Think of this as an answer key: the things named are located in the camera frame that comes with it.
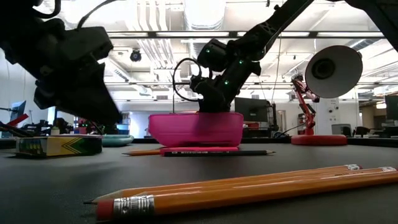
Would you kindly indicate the yellow green crayon box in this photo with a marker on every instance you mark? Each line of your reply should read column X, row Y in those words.
column 59, row 146

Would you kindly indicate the black pencil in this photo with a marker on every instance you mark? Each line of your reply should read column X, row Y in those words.
column 217, row 153

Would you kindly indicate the black table mat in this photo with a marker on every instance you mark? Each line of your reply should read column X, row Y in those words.
column 186, row 174

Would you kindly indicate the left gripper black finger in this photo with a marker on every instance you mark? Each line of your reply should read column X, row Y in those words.
column 112, row 105
column 93, row 110

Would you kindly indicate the black computer monitor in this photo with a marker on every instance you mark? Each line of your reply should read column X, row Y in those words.
column 391, row 107
column 253, row 109

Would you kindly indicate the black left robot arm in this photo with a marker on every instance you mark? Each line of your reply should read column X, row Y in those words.
column 18, row 37

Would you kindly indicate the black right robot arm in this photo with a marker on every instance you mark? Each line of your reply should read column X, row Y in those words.
column 267, row 28

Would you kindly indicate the red metal bar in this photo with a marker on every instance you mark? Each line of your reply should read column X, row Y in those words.
column 17, row 120

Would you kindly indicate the black office chair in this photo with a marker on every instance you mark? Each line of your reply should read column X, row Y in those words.
column 362, row 131

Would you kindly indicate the pink plastic pencil box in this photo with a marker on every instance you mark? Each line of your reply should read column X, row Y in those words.
column 186, row 130

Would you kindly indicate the silver ventilation duct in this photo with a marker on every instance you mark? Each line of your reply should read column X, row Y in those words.
column 203, row 15

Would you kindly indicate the orange wooden pencil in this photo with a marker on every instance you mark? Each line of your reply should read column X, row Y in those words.
column 143, row 152
column 248, row 196
column 387, row 169
column 280, row 176

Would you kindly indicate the black ceiling light rail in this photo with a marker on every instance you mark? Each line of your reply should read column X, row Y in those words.
column 174, row 34

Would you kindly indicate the teal calculator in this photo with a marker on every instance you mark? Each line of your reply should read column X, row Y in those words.
column 118, row 140

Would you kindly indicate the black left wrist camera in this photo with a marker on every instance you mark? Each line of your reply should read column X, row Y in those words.
column 88, row 43

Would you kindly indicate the pink marker pen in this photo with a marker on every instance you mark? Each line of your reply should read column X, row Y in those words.
column 199, row 149

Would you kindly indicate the blue lit monitor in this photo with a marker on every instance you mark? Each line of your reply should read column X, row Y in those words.
column 19, row 110

